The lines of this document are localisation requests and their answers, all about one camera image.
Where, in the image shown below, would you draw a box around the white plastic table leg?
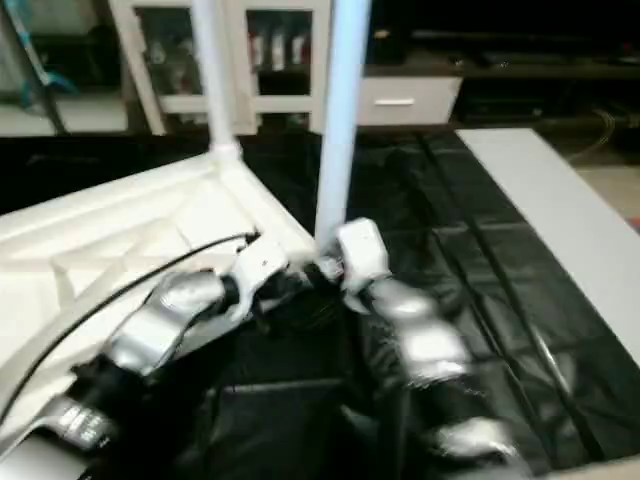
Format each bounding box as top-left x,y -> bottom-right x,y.
313,0 -> 372,247
192,0 -> 245,162

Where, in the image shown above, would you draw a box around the white plastic table top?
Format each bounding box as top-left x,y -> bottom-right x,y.
0,144 -> 321,441

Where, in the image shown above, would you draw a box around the black work mat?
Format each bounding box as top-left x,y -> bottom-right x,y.
0,127 -> 640,480

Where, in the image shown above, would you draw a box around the white drawer cabinet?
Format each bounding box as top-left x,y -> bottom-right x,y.
357,74 -> 464,126

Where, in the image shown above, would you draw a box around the white glass door cabinet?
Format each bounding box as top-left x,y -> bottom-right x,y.
107,0 -> 331,135

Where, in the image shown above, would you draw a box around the black box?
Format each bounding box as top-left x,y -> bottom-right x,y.
368,0 -> 417,66

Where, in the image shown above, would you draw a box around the white flat board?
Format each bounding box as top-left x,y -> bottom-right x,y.
454,127 -> 640,351

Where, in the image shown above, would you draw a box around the black low desk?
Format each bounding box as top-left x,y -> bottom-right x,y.
409,29 -> 640,124

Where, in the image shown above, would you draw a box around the grey pole stand blue brackets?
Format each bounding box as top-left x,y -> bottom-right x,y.
4,0 -> 76,134

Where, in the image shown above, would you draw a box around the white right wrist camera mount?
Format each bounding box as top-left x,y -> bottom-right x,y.
333,218 -> 391,309

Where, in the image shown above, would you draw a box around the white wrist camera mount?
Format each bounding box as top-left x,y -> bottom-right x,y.
333,218 -> 391,309
232,238 -> 292,321

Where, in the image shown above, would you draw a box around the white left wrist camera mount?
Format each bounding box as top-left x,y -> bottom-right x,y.
232,238 -> 292,321

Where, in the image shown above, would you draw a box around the white floor cable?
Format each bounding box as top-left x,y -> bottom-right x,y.
574,107 -> 632,161

